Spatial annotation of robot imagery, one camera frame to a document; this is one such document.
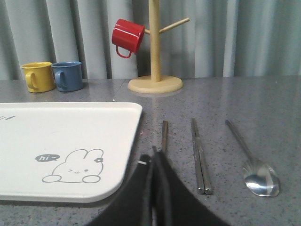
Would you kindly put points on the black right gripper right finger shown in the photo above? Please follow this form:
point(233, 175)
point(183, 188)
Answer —
point(174, 204)

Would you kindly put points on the grey pleated curtain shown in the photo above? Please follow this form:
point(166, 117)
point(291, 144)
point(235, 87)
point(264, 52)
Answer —
point(223, 38)

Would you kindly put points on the blue enamel mug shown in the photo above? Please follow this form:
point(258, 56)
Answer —
point(68, 76)

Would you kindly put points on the steel fork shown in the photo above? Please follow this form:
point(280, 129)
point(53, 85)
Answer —
point(164, 135)

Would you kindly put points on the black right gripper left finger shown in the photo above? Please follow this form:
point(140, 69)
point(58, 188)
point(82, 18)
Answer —
point(132, 206)

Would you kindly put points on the cream rabbit print tray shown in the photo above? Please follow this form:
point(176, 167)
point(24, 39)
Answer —
point(65, 152)

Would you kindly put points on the steel chopstick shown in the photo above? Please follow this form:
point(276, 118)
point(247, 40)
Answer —
point(206, 179)
point(198, 169)

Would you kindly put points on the steel spoon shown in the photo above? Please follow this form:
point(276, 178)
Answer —
point(258, 176)

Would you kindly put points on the yellow enamel mug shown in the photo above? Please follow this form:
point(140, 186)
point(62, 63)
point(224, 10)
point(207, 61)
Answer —
point(38, 76)

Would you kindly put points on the wooden mug tree stand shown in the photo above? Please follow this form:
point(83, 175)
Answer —
point(156, 83)

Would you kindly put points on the red enamel mug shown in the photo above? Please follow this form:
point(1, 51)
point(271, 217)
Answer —
point(127, 35)

